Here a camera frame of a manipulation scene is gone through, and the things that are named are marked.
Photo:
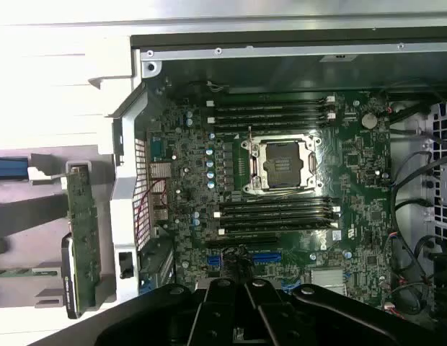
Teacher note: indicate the black expansion slot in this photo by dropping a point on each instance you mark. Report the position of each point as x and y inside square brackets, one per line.
[241, 240]

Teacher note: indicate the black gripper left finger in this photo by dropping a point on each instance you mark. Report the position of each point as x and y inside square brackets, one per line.
[216, 313]

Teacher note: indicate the black RAM slot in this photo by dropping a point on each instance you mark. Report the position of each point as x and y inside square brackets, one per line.
[270, 127]
[274, 231]
[274, 202]
[270, 102]
[270, 119]
[270, 111]
[274, 221]
[274, 211]

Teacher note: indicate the perforated metal disk bay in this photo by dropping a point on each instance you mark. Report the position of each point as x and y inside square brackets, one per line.
[443, 187]

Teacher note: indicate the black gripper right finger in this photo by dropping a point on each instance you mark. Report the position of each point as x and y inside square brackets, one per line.
[274, 317]

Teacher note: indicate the blue expansion slot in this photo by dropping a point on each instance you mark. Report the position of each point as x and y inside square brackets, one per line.
[266, 260]

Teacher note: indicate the silver coin battery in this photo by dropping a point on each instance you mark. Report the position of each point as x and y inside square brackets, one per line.
[369, 120]

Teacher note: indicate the black plastic air shroud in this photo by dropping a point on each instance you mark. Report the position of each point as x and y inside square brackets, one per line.
[445, 284]

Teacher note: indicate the green motherboard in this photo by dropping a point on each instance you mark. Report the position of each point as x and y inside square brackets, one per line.
[353, 180]

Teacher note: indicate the grey printed parts rack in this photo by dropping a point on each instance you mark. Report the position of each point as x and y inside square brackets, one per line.
[14, 292]

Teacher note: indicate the dark grey PC case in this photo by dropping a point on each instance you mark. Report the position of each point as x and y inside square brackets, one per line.
[317, 50]

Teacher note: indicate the metal CPU socket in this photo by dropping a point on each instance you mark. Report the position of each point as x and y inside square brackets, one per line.
[281, 162]

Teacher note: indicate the silver chipset heatsink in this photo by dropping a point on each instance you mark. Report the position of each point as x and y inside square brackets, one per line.
[326, 277]

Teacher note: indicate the hard drive in blue caddy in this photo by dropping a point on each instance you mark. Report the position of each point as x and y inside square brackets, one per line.
[9, 167]

